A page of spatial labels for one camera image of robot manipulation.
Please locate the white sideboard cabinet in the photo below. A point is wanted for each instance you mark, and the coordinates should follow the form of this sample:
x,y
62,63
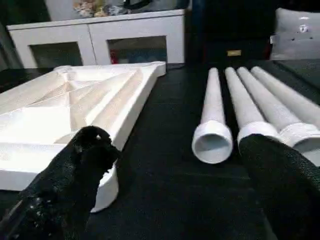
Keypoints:
x,y
100,27

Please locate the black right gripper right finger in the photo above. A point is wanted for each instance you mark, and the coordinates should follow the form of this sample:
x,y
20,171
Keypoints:
x,y
290,200

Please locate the colourful clutter bundle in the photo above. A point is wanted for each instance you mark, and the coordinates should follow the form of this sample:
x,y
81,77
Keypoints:
x,y
95,7

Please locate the grey pillow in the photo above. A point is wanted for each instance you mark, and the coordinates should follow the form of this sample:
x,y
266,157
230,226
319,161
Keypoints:
x,y
295,40

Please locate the white plastic table top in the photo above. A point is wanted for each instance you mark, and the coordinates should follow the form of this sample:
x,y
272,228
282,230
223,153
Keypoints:
x,y
45,120

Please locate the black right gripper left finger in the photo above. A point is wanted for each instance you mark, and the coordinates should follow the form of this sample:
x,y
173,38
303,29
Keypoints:
x,y
55,200

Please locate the white plastic table leg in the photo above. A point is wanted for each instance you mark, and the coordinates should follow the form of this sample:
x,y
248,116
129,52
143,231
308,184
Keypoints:
x,y
214,105
295,100
242,105
270,107

